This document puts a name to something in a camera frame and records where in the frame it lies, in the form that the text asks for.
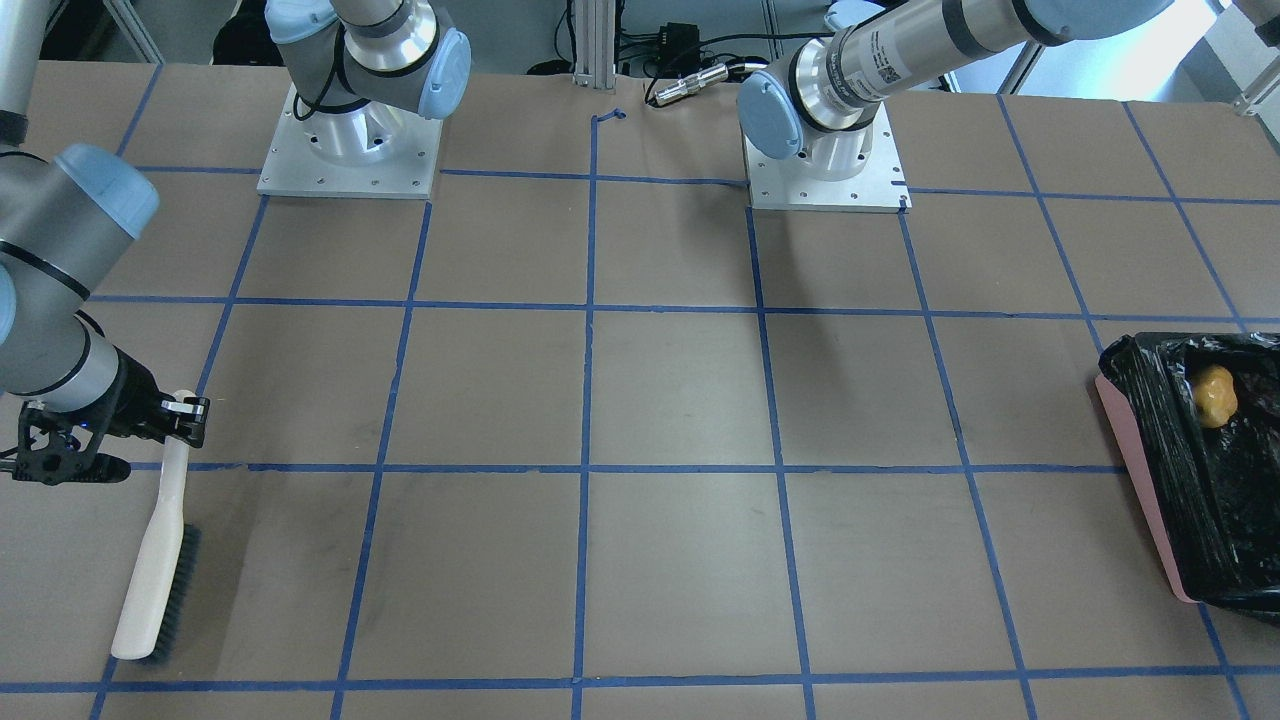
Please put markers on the bin with black bag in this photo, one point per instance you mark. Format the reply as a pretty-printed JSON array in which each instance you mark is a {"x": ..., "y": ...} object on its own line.
[{"x": 1209, "y": 495}]

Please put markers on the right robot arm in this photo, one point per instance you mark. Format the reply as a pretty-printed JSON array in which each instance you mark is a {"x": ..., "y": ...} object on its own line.
[{"x": 66, "y": 221}]

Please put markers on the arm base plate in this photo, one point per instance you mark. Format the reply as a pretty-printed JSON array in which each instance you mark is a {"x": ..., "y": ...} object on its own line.
[
  {"x": 375, "y": 152},
  {"x": 860, "y": 171}
]

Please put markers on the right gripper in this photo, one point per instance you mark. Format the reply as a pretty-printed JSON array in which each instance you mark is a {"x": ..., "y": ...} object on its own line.
[{"x": 133, "y": 398}]

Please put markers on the aluminium frame post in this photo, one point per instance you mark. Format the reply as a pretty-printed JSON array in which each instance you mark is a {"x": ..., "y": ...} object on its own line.
[{"x": 594, "y": 39}]

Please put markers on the beige hand brush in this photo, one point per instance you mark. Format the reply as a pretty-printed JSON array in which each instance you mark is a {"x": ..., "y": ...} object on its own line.
[{"x": 153, "y": 605}]

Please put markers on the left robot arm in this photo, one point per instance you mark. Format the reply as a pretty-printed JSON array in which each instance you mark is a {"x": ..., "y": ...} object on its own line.
[{"x": 818, "y": 105}]

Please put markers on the orange bread toy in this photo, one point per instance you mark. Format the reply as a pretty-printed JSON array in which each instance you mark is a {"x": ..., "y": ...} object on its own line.
[{"x": 1213, "y": 393}]

